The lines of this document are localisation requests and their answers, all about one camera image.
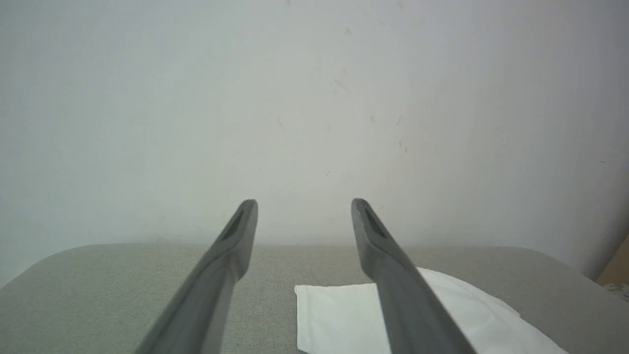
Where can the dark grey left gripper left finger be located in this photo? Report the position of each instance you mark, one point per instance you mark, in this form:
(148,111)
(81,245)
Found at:
(216,285)

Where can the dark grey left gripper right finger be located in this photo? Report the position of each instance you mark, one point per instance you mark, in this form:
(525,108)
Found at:
(403,300)

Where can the white garment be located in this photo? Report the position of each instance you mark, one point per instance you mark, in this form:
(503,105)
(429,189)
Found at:
(339,319)

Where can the brown cardboard box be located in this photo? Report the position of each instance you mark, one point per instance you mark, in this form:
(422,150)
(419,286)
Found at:
(620,268)

